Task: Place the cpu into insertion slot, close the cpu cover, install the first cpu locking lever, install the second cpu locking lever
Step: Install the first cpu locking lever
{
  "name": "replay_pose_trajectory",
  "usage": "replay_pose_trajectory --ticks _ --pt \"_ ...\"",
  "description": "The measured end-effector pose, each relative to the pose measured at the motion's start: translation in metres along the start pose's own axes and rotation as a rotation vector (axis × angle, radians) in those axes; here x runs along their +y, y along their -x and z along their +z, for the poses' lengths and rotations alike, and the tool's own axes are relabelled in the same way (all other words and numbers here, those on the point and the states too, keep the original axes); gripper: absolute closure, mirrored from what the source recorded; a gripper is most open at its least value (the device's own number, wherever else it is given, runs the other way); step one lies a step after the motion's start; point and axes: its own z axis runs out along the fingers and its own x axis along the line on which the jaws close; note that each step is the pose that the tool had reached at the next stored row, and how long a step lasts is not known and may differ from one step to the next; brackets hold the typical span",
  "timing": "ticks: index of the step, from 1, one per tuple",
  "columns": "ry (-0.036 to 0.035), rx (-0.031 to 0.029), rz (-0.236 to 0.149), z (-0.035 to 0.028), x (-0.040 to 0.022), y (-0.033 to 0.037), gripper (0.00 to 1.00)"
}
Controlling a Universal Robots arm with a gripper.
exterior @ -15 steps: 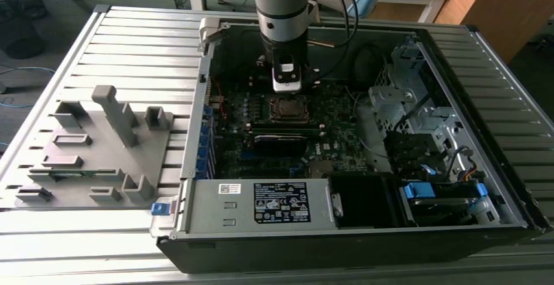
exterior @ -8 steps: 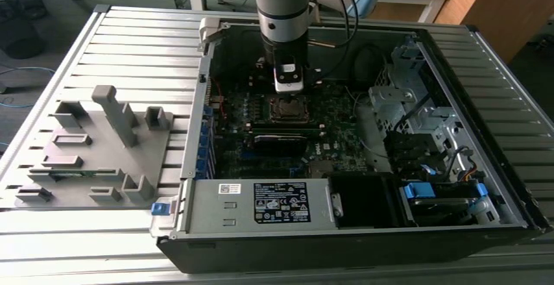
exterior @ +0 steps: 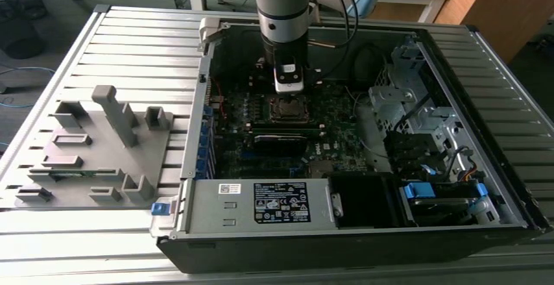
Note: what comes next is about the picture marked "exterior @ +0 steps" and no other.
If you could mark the silver CPU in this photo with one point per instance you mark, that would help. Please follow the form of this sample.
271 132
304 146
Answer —
291 108

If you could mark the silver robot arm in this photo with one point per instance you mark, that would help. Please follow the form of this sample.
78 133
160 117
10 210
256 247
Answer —
280 6

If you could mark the CPU socket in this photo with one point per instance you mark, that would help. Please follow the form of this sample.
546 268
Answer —
291 121

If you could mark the metal drive cage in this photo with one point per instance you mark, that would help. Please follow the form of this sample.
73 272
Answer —
388 96

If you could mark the green motherboard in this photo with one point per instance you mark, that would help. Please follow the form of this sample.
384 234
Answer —
341 135

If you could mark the black graphics card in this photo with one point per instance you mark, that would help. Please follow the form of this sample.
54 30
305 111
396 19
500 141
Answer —
280 145

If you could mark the brown chipset heatsink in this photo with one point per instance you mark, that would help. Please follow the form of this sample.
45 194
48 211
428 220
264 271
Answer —
321 167

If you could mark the blue disk carrier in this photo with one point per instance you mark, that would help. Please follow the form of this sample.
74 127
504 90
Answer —
419 190

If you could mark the grey power supply unit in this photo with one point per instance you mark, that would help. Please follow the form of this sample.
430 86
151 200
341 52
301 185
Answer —
207 213

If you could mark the wooden cabinet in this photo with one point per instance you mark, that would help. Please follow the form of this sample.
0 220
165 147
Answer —
510 6

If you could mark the grey parts rack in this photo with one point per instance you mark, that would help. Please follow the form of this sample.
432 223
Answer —
108 161

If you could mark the blue case latch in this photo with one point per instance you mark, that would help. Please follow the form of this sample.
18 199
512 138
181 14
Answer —
160 209

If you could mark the green RAM stick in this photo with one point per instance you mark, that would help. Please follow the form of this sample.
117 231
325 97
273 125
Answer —
70 175

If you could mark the black PC case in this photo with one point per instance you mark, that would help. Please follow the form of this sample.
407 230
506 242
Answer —
303 255

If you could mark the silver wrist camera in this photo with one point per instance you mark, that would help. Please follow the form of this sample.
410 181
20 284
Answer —
288 85

